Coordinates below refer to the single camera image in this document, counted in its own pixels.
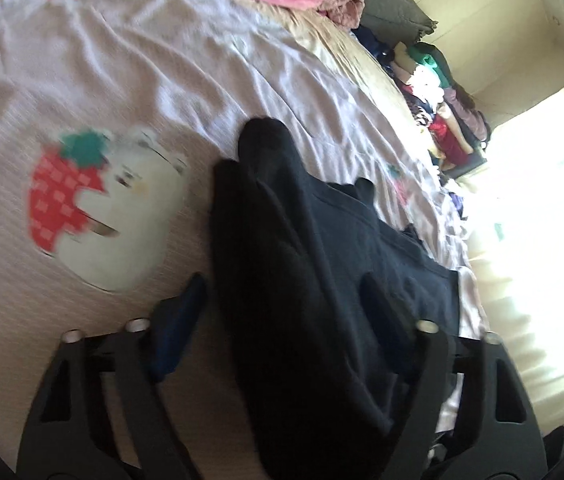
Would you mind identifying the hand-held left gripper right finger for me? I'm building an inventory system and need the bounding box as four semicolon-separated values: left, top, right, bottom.
362;275;549;480

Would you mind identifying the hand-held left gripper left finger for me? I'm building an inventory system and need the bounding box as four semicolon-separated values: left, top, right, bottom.
16;272;207;480

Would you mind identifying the black garment with orange cuffs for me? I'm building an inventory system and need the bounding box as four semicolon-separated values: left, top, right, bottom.
210;117;463;480

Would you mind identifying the pile of folded clothes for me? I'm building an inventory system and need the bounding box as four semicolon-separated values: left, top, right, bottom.
352;25;493;181

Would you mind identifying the lilac strawberry print blanket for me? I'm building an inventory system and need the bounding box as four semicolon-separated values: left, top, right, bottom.
0;0;493;480

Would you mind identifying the beige bed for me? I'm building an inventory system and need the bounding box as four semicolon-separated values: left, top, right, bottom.
282;7;564;431

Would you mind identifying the pink floral garment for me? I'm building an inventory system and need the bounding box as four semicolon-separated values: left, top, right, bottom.
314;0;365;28

